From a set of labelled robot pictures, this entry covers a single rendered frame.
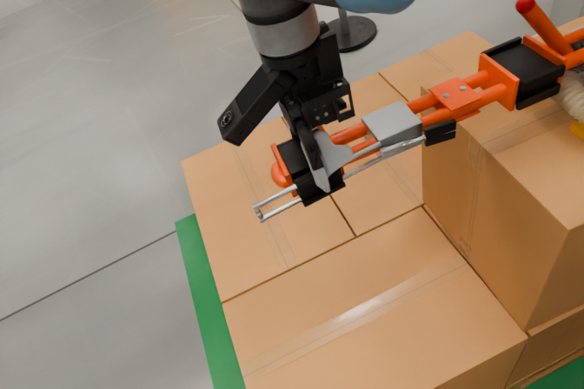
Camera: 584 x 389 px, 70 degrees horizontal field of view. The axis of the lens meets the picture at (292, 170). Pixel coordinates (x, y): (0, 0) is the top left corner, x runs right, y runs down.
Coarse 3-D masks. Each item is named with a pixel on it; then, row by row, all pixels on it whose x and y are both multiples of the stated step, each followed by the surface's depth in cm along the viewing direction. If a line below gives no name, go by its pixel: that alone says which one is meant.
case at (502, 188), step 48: (480, 144) 73; (528, 144) 71; (576, 144) 68; (432, 192) 106; (480, 192) 81; (528, 192) 65; (576, 192) 63; (480, 240) 90; (528, 240) 71; (576, 240) 63; (528, 288) 78; (576, 288) 80
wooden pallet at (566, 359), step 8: (576, 352) 129; (560, 360) 120; (568, 360) 128; (544, 368) 118; (552, 368) 128; (528, 376) 117; (536, 376) 127; (544, 376) 128; (512, 384) 117; (520, 384) 120; (528, 384) 126
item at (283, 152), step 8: (320, 128) 63; (296, 136) 63; (272, 144) 63; (280, 144) 63; (288, 144) 62; (296, 144) 62; (280, 152) 62; (288, 152) 61; (296, 152) 61; (280, 160) 61; (288, 160) 60; (296, 160) 60; (304, 160) 59; (288, 168) 59; (296, 168) 59; (304, 168) 58; (288, 176) 58; (296, 176) 59; (288, 184) 60; (296, 192) 61
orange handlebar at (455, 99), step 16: (576, 32) 65; (576, 64) 62; (448, 80) 65; (464, 80) 64; (480, 80) 64; (432, 96) 64; (448, 96) 62; (464, 96) 61; (480, 96) 61; (496, 96) 62; (416, 112) 64; (432, 112) 62; (448, 112) 61; (464, 112) 61; (480, 112) 63; (352, 128) 63; (336, 144) 63; (368, 144) 60; (272, 176) 62
